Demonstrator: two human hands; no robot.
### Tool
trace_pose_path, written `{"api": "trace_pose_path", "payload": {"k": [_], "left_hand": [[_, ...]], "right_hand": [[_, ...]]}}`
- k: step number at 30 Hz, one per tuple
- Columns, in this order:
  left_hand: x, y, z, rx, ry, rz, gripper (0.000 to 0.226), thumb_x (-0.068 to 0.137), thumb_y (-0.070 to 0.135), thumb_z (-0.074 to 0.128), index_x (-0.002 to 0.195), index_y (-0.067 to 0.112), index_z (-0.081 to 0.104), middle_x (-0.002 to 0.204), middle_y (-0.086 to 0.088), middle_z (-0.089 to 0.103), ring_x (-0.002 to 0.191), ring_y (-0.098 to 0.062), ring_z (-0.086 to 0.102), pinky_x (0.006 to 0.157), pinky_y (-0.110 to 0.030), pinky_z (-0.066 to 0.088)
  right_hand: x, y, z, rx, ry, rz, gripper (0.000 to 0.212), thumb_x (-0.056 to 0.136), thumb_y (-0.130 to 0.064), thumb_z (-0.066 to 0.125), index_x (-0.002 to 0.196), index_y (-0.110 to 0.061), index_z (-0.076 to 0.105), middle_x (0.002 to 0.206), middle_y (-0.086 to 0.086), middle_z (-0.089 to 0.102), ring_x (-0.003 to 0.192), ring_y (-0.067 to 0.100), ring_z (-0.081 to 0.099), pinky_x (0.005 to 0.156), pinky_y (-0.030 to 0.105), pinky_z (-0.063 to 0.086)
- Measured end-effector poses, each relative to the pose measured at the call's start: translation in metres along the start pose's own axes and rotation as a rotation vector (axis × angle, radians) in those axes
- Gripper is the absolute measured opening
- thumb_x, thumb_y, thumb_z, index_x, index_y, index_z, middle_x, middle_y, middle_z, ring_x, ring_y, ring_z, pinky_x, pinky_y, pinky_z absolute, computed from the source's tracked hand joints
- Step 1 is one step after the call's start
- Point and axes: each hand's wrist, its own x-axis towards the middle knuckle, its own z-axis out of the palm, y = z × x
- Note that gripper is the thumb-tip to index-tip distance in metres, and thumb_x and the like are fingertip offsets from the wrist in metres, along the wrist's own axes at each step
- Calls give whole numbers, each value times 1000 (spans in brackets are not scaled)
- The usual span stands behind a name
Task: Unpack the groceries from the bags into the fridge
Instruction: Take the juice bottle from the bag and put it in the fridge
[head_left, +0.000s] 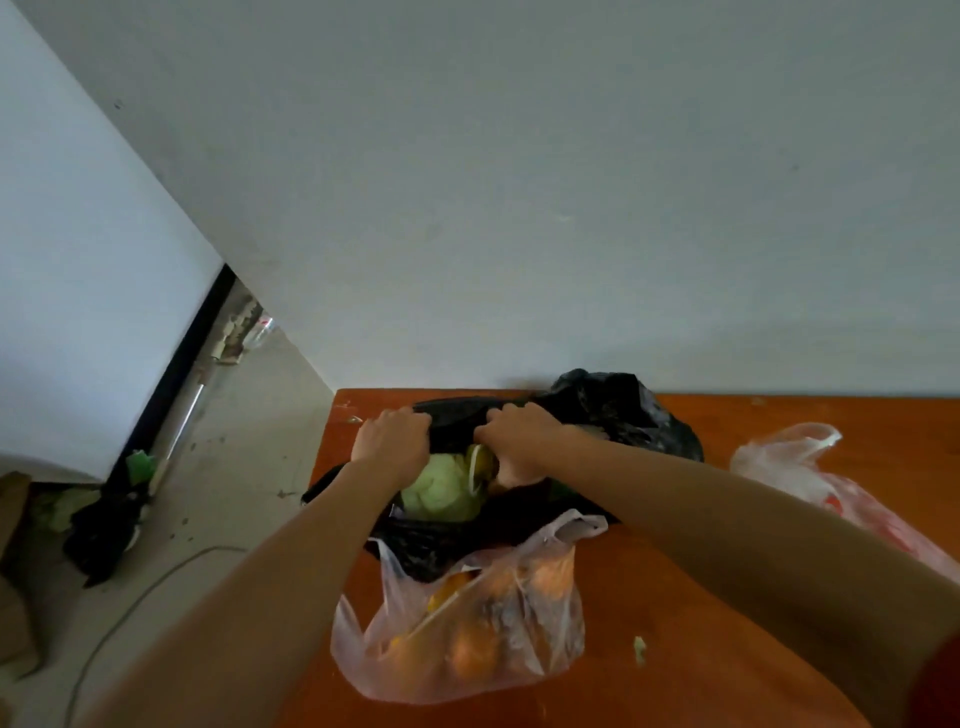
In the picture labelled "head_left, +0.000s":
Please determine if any person's red sleeve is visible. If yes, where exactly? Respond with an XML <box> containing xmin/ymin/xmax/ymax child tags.
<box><xmin>903</xmin><ymin>633</ymin><xmax>960</xmax><ymax>728</ymax></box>

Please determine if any clear red-printed plastic bag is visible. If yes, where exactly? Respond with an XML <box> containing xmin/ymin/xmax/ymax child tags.
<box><xmin>729</xmin><ymin>422</ymin><xmax>960</xmax><ymax>586</ymax></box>

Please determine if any thin grey cable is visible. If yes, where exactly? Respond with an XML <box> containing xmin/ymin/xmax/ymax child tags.
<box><xmin>63</xmin><ymin>545</ymin><xmax>249</xmax><ymax>728</ymax></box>

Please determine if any thin metal rod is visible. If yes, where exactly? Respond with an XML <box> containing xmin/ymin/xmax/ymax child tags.
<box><xmin>149</xmin><ymin>382</ymin><xmax>208</xmax><ymax>496</ymax></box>

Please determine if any green cabbage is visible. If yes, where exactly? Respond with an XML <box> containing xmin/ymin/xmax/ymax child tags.
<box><xmin>401</xmin><ymin>452</ymin><xmax>489</xmax><ymax>524</ymax></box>

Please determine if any person's right forearm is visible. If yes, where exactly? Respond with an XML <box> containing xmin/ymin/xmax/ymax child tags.
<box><xmin>551</xmin><ymin>423</ymin><xmax>960</xmax><ymax>728</ymax></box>

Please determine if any crumpled black bag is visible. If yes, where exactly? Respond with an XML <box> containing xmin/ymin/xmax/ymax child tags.
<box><xmin>63</xmin><ymin>479</ymin><xmax>148</xmax><ymax>588</ymax></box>

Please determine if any person's right hand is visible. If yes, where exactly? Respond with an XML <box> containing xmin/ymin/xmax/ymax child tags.
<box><xmin>473</xmin><ymin>402</ymin><xmax>571</xmax><ymax>490</ymax></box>

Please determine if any person's left forearm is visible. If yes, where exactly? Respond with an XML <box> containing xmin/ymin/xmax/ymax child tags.
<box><xmin>74</xmin><ymin>461</ymin><xmax>406</xmax><ymax>728</ymax></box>

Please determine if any bunch of oranges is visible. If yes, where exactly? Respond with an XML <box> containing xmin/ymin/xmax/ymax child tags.
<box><xmin>386</xmin><ymin>551</ymin><xmax>579</xmax><ymax>684</ymax></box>

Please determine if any person's left hand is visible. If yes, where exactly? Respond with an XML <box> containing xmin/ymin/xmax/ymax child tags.
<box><xmin>350</xmin><ymin>407</ymin><xmax>434</xmax><ymax>493</ymax></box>

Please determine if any orange wooden table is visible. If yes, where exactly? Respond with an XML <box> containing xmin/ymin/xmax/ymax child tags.
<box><xmin>277</xmin><ymin>388</ymin><xmax>960</xmax><ymax>728</ymax></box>

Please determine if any black plastic bag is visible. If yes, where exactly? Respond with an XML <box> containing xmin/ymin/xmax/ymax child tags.
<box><xmin>301</xmin><ymin>368</ymin><xmax>705</xmax><ymax>584</ymax></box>

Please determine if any thin clear plastic bag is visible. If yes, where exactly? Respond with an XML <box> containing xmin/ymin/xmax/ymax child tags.
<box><xmin>329</xmin><ymin>509</ymin><xmax>609</xmax><ymax>706</ymax></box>

